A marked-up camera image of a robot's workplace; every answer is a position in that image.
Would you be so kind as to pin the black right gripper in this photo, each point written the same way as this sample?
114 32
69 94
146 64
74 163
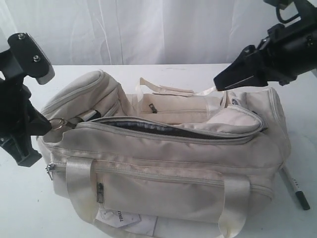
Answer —
286 53

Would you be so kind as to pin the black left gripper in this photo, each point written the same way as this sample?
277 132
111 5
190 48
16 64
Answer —
18 117

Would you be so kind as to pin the white marker with dark cap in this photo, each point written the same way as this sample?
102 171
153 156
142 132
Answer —
296 189

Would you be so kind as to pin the beige fabric duffel bag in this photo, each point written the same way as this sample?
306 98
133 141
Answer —
164 152

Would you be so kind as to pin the white paper hang tag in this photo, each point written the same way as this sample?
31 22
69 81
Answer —
117 219

